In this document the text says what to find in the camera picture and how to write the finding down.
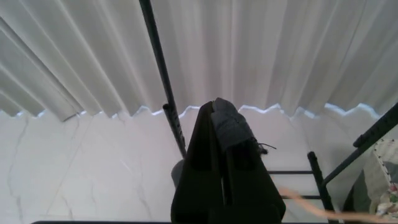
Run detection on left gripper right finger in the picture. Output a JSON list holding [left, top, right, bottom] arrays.
[[224, 142, 287, 217]]

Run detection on white laundry basket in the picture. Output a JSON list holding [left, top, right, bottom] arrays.
[[341, 138, 398, 218]]

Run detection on dark grey sleeveless top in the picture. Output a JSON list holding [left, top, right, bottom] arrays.
[[170, 97, 277, 187]]

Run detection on black clothes rack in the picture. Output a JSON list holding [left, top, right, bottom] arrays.
[[139, 0, 398, 223]]

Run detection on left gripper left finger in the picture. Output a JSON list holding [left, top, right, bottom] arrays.
[[170, 100, 225, 222]]

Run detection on white curtain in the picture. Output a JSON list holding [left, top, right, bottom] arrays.
[[0, 0, 398, 123]]

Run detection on pink clothes hanger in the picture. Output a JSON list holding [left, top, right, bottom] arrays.
[[278, 186, 398, 223]]

